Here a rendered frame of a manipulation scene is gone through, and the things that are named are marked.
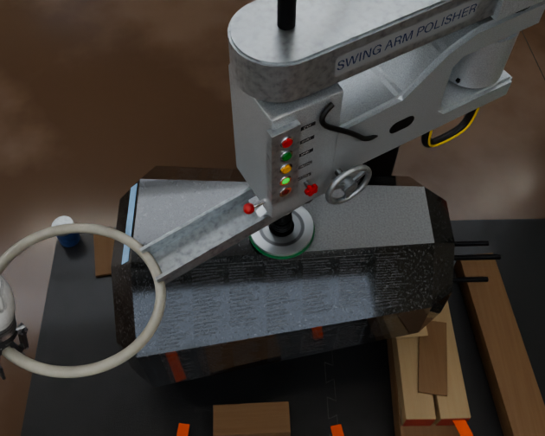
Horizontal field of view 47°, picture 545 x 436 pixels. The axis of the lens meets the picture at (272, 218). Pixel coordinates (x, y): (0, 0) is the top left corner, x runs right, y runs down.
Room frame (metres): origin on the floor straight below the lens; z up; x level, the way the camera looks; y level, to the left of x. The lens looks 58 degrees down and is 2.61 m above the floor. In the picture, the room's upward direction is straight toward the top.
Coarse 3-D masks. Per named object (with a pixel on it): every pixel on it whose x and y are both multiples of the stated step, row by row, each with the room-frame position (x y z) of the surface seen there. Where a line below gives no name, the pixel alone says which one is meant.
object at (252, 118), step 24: (240, 96) 1.06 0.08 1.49; (312, 96) 1.01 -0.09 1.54; (336, 96) 1.01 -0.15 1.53; (240, 120) 1.06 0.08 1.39; (264, 120) 0.96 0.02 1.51; (288, 120) 0.95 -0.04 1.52; (312, 120) 0.98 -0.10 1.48; (336, 120) 1.02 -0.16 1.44; (240, 144) 1.07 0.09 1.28; (264, 144) 0.96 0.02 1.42; (312, 144) 0.99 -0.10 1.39; (336, 144) 1.03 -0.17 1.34; (240, 168) 1.08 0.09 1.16; (264, 168) 0.96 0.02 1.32; (312, 168) 0.99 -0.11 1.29; (264, 192) 0.96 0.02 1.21
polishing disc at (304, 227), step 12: (300, 216) 1.11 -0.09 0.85; (264, 228) 1.06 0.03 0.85; (300, 228) 1.06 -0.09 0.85; (312, 228) 1.06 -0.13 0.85; (264, 240) 1.02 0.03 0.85; (276, 240) 1.02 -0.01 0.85; (288, 240) 1.02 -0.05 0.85; (300, 240) 1.02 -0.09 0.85; (276, 252) 0.98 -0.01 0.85; (288, 252) 0.98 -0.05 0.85
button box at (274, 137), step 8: (296, 120) 0.96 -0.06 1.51; (280, 128) 0.93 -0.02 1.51; (288, 128) 0.93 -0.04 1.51; (296, 128) 0.94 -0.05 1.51; (272, 136) 0.91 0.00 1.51; (280, 136) 0.92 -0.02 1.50; (288, 136) 0.93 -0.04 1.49; (296, 136) 0.94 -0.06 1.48; (272, 144) 0.91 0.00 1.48; (296, 144) 0.94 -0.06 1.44; (272, 152) 0.91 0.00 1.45; (280, 152) 0.92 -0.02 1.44; (296, 152) 0.94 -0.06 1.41; (272, 160) 0.91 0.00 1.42; (288, 160) 0.93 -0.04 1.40; (296, 160) 0.94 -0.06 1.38; (272, 168) 0.91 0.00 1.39; (280, 168) 0.92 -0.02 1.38; (296, 168) 0.94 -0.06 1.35; (272, 176) 0.91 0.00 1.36; (280, 176) 0.92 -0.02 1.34; (296, 176) 0.94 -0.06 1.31; (272, 184) 0.91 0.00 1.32; (288, 184) 0.93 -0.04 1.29; (296, 184) 0.94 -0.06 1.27; (272, 192) 0.91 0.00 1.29; (296, 192) 0.95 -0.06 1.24; (272, 200) 0.91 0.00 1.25; (280, 200) 0.92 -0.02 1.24
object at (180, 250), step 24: (240, 192) 1.07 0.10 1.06; (216, 216) 1.01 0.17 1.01; (240, 216) 1.01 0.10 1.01; (264, 216) 0.98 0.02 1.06; (168, 240) 0.93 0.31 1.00; (192, 240) 0.94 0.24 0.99; (216, 240) 0.93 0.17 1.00; (240, 240) 0.93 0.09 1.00; (168, 264) 0.87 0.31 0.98; (192, 264) 0.85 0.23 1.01
